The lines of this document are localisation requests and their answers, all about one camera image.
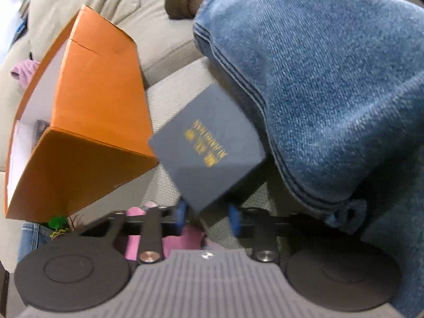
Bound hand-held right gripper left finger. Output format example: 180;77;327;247
71;199;188;265

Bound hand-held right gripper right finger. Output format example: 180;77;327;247
228;205;328;263

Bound pink plush ball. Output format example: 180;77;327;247
125;200;206;262

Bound colourful feather shuttlecock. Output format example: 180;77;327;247
48;215;82;239

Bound orange cardboard box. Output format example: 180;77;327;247
4;5;160;223

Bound blue jeans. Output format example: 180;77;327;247
18;0;424;318

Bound beige sofa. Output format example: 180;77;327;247
0;0;292;272

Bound purple cloth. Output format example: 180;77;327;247
11;59;41;89

